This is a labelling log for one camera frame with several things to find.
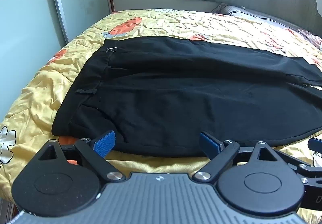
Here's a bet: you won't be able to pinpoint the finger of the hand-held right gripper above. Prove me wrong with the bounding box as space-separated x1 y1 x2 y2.
307 138 322 151
275 152 322 177

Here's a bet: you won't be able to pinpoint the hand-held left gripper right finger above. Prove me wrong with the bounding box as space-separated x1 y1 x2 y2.
193 131 280 181

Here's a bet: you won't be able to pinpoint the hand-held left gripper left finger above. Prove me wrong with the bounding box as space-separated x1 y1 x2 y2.
38 130 126 181

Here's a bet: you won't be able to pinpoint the black pants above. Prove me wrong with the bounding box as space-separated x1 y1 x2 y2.
52 37 322 158

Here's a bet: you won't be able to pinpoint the yellow floral blanket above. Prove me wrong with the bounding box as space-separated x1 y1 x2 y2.
0 8 322 224

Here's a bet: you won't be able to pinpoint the pink crumpled cloth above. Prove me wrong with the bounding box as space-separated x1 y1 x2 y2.
298 28 322 49

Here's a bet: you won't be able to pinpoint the grey patterned pillow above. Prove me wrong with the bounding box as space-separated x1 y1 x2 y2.
211 2 302 31

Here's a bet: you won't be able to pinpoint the glass wardrobe door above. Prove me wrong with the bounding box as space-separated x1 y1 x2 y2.
0 0 70 124

